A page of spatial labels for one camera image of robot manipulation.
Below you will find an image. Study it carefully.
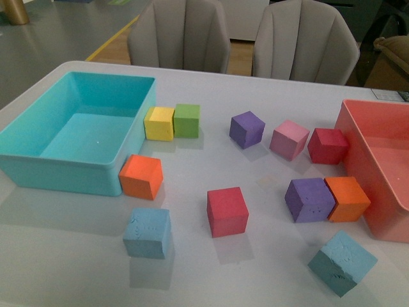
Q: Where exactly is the right grey chair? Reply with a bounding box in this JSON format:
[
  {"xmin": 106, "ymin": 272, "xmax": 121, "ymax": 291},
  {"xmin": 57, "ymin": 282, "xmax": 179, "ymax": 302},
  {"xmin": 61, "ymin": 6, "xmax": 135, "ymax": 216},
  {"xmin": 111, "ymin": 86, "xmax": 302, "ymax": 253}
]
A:
[{"xmin": 252, "ymin": 0, "xmax": 360, "ymax": 85}]

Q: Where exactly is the grey chair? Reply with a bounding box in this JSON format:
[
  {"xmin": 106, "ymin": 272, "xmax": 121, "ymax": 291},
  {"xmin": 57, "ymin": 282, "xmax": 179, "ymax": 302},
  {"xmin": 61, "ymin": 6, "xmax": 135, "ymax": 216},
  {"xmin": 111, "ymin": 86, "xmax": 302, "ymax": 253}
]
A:
[
  {"xmin": 252, "ymin": 0, "xmax": 360, "ymax": 85},
  {"xmin": 127, "ymin": 0, "xmax": 231, "ymax": 74}
]

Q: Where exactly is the front purple foam block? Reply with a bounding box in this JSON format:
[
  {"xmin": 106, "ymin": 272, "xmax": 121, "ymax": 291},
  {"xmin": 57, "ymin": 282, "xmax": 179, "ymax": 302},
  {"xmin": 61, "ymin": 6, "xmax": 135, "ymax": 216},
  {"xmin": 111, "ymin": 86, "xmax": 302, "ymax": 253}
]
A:
[{"xmin": 284, "ymin": 178, "xmax": 336, "ymax": 223}]

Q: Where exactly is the front red foam block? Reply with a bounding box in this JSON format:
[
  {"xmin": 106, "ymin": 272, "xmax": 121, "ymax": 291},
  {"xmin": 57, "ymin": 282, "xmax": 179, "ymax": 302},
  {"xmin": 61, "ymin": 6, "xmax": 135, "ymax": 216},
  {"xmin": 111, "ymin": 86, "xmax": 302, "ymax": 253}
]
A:
[{"xmin": 206, "ymin": 187, "xmax": 249, "ymax": 238}]

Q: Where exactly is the back dark red foam block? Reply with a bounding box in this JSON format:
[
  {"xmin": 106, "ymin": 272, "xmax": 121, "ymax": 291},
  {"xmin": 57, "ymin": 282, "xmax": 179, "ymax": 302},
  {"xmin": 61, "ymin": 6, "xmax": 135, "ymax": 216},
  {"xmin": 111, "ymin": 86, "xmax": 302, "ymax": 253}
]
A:
[{"xmin": 307, "ymin": 128, "xmax": 349, "ymax": 164}]

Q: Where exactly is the green foam block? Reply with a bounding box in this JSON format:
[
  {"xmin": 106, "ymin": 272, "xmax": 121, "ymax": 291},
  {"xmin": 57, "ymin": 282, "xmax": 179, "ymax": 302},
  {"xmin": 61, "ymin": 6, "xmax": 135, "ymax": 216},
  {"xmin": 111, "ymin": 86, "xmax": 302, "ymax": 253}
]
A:
[{"xmin": 173, "ymin": 104, "xmax": 201, "ymax": 138}]

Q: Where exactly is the purple foam block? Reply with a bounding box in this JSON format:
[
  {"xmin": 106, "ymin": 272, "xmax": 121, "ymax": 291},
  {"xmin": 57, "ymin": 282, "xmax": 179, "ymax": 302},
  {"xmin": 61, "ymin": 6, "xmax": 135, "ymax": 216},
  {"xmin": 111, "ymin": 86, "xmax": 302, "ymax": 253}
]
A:
[
  {"xmin": 284, "ymin": 178, "xmax": 336, "ymax": 223},
  {"xmin": 229, "ymin": 111, "xmax": 265, "ymax": 149}
]

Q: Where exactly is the brown cushion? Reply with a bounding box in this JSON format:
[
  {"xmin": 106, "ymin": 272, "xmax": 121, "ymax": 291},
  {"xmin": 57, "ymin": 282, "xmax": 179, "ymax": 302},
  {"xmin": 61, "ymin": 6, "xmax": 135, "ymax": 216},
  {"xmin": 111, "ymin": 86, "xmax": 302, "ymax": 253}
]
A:
[{"xmin": 373, "ymin": 35, "xmax": 409, "ymax": 73}]

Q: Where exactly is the left grey chair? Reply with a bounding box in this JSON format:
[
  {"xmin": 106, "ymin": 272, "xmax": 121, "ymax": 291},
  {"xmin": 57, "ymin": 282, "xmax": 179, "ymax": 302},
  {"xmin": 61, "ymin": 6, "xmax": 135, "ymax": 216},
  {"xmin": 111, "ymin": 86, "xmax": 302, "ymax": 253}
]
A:
[{"xmin": 127, "ymin": 0, "xmax": 231, "ymax": 74}]

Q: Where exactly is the back purple foam block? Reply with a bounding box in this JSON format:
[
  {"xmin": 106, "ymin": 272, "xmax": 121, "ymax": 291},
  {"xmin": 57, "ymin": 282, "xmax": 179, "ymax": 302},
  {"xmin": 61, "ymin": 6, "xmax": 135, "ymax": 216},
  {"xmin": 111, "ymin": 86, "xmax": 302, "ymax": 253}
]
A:
[{"xmin": 229, "ymin": 111, "xmax": 265, "ymax": 149}]

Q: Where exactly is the gold planter pot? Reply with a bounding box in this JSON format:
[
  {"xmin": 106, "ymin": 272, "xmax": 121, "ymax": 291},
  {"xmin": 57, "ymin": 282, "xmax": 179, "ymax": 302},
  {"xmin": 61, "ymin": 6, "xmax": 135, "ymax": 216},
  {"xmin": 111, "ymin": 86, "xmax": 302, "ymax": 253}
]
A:
[{"xmin": 1, "ymin": 0, "xmax": 29, "ymax": 26}]

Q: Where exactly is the teal plastic bin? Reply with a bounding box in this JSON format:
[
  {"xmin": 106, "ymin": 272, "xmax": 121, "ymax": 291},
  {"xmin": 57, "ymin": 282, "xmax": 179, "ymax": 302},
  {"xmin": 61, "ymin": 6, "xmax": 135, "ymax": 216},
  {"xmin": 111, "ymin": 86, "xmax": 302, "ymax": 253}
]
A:
[{"xmin": 1, "ymin": 72, "xmax": 156, "ymax": 196}]

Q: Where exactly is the right orange foam block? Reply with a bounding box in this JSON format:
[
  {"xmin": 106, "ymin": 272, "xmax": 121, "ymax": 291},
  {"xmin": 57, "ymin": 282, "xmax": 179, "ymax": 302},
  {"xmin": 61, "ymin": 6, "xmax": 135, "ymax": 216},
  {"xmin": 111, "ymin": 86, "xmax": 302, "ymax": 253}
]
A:
[{"xmin": 324, "ymin": 177, "xmax": 371, "ymax": 223}]

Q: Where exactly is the pink plastic bin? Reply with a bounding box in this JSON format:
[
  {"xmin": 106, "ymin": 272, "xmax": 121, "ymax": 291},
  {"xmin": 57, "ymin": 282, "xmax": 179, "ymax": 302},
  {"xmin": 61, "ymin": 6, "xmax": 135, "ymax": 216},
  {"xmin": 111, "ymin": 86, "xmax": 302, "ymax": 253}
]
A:
[{"xmin": 335, "ymin": 100, "xmax": 408, "ymax": 243}]

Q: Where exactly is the table label sticker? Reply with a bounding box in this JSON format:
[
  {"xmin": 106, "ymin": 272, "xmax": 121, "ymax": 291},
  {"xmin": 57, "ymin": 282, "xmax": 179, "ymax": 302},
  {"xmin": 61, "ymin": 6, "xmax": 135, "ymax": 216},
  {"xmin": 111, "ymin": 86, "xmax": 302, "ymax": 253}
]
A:
[{"xmin": 371, "ymin": 89, "xmax": 409, "ymax": 102}]

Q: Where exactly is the yellow foam block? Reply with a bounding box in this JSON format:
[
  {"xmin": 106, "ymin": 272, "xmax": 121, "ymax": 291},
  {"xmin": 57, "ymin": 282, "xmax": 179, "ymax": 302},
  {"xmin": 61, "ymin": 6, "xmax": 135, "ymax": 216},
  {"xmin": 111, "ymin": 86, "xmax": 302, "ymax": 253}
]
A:
[{"xmin": 144, "ymin": 106, "xmax": 174, "ymax": 141}]

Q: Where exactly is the light blue foam block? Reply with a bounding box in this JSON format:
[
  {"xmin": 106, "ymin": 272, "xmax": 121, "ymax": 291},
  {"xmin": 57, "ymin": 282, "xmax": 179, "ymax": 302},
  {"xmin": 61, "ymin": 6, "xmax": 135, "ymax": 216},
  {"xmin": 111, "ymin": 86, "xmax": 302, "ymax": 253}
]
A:
[
  {"xmin": 308, "ymin": 230, "xmax": 378, "ymax": 297},
  {"xmin": 123, "ymin": 208, "xmax": 171, "ymax": 259}
]

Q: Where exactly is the pink foam block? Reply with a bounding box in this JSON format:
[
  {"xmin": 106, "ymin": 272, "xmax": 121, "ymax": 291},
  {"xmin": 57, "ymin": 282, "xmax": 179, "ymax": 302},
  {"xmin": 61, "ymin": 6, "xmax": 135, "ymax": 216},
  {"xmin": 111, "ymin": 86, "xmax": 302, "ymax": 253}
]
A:
[{"xmin": 269, "ymin": 120, "xmax": 310, "ymax": 161}]

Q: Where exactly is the left orange foam block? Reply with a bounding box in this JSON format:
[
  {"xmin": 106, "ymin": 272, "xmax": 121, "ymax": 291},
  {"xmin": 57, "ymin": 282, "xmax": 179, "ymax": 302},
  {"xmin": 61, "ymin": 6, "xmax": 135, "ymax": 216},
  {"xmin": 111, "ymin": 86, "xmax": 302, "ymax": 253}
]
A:
[{"xmin": 119, "ymin": 155, "xmax": 164, "ymax": 200}]

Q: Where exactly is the orange foam block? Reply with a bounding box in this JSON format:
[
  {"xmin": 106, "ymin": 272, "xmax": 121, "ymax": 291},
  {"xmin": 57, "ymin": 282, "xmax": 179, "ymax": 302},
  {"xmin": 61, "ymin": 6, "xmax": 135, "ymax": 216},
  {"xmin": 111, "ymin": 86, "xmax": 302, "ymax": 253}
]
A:
[
  {"xmin": 324, "ymin": 177, "xmax": 371, "ymax": 223},
  {"xmin": 119, "ymin": 155, "xmax": 164, "ymax": 200}
]

